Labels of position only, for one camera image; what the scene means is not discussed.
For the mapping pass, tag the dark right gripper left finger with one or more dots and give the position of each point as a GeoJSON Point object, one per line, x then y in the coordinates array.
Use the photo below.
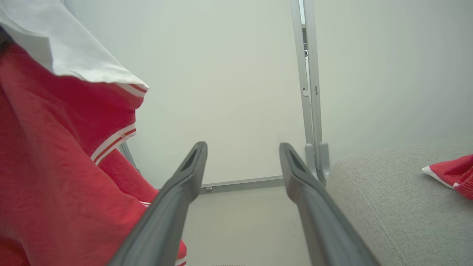
{"type": "Point", "coordinates": [166, 221]}

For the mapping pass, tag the red garment with white stripes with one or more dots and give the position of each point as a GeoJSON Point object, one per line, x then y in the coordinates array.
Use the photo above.
{"type": "Point", "coordinates": [55, 166]}

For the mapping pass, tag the grey metal stand leg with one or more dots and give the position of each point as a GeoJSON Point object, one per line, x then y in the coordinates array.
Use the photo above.
{"type": "Point", "coordinates": [128, 157]}

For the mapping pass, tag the grey metal partition stand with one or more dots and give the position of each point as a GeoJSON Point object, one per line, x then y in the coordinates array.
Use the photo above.
{"type": "Point", "coordinates": [313, 111]}

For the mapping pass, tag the plain red garment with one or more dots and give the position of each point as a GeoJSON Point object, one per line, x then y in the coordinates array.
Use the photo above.
{"type": "Point", "coordinates": [454, 173]}

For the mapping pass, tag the grey fabric sofa seat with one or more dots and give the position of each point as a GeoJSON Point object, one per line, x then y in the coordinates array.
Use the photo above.
{"type": "Point", "coordinates": [406, 214]}

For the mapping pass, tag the white partition panel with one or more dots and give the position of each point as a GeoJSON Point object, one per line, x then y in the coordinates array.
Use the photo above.
{"type": "Point", "coordinates": [221, 92]}

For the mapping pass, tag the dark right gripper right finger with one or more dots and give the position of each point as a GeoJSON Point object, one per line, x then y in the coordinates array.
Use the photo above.
{"type": "Point", "coordinates": [321, 221]}

